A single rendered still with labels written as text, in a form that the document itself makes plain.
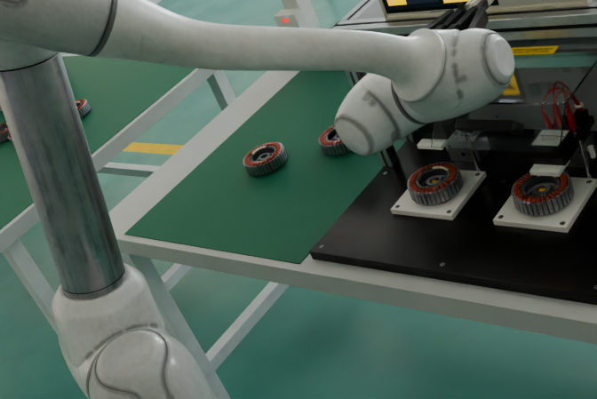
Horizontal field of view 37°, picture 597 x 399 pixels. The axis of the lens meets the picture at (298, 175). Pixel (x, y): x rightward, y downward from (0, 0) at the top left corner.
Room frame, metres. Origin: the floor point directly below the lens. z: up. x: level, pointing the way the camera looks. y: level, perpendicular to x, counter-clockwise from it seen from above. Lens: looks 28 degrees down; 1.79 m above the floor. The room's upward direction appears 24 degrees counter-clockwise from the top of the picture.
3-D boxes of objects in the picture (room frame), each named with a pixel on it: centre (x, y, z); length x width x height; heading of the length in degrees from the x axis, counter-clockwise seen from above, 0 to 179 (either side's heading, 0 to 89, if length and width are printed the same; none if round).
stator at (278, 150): (2.08, 0.06, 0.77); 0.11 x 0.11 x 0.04
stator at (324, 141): (2.01, -0.14, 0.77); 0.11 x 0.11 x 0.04
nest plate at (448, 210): (1.58, -0.25, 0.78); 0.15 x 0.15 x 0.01; 40
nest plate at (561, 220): (1.40, -0.41, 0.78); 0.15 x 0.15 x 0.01; 40
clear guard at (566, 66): (1.38, -0.43, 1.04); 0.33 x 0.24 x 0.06; 130
